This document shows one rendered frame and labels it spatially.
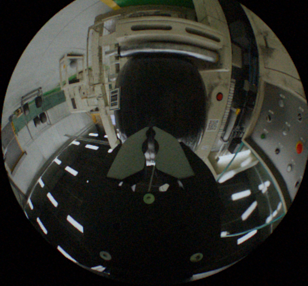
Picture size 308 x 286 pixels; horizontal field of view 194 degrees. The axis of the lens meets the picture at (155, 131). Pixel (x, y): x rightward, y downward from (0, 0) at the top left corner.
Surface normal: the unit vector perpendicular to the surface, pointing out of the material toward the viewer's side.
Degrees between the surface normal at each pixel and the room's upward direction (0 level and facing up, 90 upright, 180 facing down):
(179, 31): 90
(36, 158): 90
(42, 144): 90
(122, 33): 90
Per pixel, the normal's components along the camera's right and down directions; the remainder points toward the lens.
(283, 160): -1.00, 0.03
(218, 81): 0.03, 0.52
